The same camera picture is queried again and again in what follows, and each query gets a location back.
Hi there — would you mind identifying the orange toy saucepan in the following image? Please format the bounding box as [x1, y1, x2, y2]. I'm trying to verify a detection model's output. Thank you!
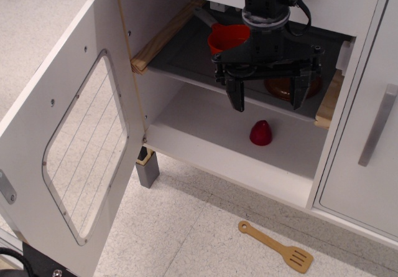
[193, 7, 250, 55]

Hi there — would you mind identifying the black base cable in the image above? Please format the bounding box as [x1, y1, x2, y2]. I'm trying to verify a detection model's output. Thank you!
[0, 247, 35, 277]

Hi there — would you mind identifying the red toy strawberry half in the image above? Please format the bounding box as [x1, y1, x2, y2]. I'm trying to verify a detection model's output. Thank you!
[249, 120, 272, 146]

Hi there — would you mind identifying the white oven door with window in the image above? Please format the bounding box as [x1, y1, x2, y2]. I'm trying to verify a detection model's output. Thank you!
[1, 0, 144, 276]

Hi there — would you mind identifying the white right cabinet door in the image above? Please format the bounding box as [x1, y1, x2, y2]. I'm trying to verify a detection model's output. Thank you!
[316, 0, 397, 240]

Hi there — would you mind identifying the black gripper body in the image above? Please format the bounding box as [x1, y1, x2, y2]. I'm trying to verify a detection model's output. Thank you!
[211, 29, 325, 86]

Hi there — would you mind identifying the grey oven tray shelf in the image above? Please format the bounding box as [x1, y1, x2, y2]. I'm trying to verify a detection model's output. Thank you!
[149, 17, 351, 121]

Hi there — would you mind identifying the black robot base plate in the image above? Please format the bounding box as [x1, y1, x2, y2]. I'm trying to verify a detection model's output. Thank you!
[22, 242, 76, 277]

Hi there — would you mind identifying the brown pot lid orange knob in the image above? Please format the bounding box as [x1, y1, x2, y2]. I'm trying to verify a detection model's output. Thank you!
[264, 77, 323, 101]

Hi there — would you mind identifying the white toy kitchen cabinet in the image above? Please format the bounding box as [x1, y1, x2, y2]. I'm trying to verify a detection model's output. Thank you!
[118, 0, 397, 247]

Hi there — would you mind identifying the grey cabinet leg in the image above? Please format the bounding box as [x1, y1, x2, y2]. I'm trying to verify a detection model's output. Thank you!
[136, 152, 160, 189]

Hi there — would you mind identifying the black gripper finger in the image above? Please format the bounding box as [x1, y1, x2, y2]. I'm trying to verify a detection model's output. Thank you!
[226, 78, 244, 112]
[290, 73, 312, 110]

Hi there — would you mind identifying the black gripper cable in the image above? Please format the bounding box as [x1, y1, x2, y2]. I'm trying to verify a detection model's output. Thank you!
[287, 0, 313, 37]

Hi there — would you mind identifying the wooden slotted spatula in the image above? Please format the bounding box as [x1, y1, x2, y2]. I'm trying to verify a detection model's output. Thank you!
[238, 220, 314, 274]

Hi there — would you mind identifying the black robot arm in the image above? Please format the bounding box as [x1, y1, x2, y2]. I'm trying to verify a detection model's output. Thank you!
[211, 0, 325, 111]

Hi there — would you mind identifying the silver cabinet door handle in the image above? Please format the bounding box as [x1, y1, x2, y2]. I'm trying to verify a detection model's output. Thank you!
[358, 83, 397, 167]

